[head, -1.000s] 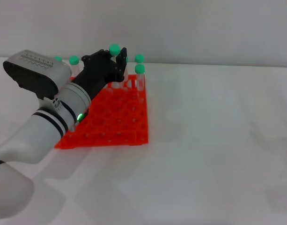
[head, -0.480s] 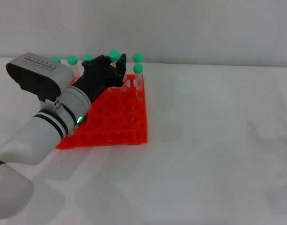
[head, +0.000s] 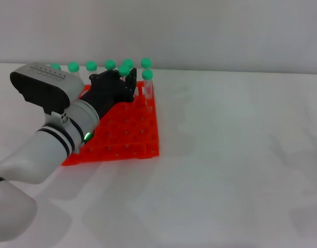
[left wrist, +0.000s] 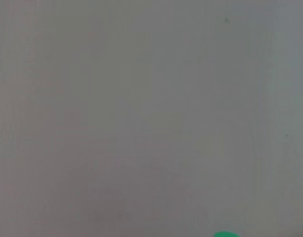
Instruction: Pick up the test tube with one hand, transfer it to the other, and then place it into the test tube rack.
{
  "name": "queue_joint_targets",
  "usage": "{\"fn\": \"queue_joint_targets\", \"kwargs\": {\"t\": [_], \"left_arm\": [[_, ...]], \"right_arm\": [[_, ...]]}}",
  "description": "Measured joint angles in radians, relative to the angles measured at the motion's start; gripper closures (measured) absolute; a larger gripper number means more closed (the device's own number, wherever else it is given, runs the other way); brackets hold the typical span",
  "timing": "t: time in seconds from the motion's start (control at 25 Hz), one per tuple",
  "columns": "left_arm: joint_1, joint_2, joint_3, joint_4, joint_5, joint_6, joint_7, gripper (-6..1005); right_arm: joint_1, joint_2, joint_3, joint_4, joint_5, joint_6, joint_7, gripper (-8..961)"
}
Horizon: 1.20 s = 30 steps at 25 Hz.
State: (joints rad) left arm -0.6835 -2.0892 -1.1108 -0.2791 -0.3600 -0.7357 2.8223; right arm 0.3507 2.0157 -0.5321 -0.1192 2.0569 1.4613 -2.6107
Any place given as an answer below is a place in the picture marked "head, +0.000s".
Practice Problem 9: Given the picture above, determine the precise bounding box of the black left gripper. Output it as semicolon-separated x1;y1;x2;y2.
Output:
79;67;138;121

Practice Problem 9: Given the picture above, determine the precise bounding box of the white-labelled tube with green cap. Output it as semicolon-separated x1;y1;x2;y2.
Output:
117;65;131;86

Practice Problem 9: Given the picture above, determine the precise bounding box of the orange plastic test tube rack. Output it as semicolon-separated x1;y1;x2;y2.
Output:
61;81;160;167

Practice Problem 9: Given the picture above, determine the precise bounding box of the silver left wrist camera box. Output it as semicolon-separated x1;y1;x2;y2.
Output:
9;63;85;116

